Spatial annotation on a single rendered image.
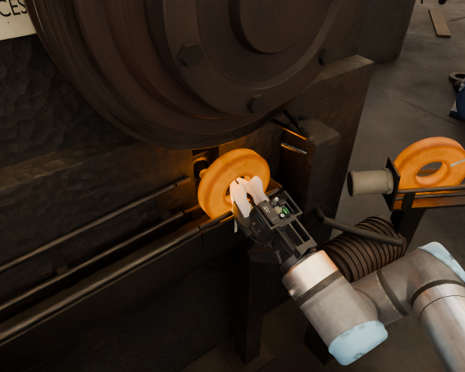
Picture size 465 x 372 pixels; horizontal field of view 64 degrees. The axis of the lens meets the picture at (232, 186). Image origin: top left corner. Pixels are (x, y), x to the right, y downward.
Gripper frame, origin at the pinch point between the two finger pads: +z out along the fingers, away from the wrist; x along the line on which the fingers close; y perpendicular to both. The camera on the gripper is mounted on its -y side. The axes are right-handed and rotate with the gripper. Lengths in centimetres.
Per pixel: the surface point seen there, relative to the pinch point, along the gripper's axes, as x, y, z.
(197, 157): 3.0, -1.0, 9.7
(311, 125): -21.0, 4.6, 3.2
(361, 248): -26.1, -16.0, -21.6
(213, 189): 5.8, 2.7, -0.4
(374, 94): -188, -101, 69
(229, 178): 2.4, 3.7, -0.1
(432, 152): -39.2, 7.0, -15.5
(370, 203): -96, -78, 0
